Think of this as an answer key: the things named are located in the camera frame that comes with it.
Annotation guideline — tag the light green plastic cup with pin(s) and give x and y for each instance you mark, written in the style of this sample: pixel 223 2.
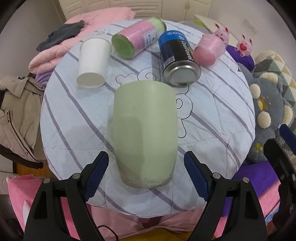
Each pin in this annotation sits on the light green plastic cup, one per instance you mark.
pixel 145 133

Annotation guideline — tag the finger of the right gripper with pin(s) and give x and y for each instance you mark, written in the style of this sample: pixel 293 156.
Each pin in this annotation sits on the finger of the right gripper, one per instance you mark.
pixel 288 136
pixel 284 220

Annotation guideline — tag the grey plush toy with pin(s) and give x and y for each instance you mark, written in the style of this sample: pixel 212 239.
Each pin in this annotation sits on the grey plush toy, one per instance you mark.
pixel 271 109

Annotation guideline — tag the small pink plastic cup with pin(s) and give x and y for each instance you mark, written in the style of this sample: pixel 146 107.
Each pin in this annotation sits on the small pink plastic cup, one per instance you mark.
pixel 209 49

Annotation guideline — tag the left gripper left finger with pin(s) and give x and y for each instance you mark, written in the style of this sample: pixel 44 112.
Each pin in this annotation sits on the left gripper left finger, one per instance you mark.
pixel 46 219

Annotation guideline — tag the pink bed sheet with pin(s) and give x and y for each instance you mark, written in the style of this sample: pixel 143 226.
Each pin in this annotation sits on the pink bed sheet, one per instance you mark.
pixel 176 226

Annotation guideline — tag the white paper cup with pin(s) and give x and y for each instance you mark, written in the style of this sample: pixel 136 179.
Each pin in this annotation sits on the white paper cup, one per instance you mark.
pixel 93 61

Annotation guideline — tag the grey green pillow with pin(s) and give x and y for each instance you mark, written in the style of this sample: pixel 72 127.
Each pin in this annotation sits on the grey green pillow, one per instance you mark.
pixel 196 24

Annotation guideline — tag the blue black metal can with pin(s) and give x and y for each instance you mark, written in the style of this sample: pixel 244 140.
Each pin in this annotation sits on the blue black metal can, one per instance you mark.
pixel 179 66

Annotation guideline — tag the pink pig plush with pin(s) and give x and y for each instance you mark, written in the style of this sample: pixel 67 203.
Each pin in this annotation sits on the pink pig plush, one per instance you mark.
pixel 244 47
pixel 222 33

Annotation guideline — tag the pink green cylindrical canister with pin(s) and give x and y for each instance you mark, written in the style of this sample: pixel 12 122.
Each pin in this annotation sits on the pink green cylindrical canister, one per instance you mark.
pixel 132 40

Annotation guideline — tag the cream white wardrobe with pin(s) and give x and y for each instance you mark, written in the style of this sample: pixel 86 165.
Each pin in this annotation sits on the cream white wardrobe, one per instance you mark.
pixel 168 10

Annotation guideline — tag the beige jacket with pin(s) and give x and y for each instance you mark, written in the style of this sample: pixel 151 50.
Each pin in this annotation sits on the beige jacket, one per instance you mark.
pixel 21 103

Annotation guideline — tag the triangle pattern cushion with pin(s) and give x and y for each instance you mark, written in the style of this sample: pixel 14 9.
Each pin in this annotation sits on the triangle pattern cushion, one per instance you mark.
pixel 270 61

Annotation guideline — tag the right pink pig plush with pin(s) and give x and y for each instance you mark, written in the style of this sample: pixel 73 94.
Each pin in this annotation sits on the right pink pig plush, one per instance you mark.
pixel 244 47

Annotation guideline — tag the dark grey garment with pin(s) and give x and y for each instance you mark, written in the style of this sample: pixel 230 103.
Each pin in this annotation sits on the dark grey garment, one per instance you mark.
pixel 66 31

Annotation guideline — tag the left pink pig plush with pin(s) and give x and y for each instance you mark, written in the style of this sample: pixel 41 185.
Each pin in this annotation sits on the left pink pig plush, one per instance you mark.
pixel 222 33

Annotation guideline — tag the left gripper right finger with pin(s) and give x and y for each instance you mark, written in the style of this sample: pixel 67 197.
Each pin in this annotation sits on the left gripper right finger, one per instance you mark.
pixel 245 220

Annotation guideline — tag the folded pink blanket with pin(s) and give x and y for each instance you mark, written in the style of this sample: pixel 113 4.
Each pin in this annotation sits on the folded pink blanket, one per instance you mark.
pixel 48 59

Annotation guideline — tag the white bedside table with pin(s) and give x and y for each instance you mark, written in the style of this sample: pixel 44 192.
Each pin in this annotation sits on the white bedside table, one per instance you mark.
pixel 208 23

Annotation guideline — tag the purple blanket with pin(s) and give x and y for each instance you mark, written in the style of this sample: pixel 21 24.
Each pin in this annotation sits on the purple blanket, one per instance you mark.
pixel 260 174

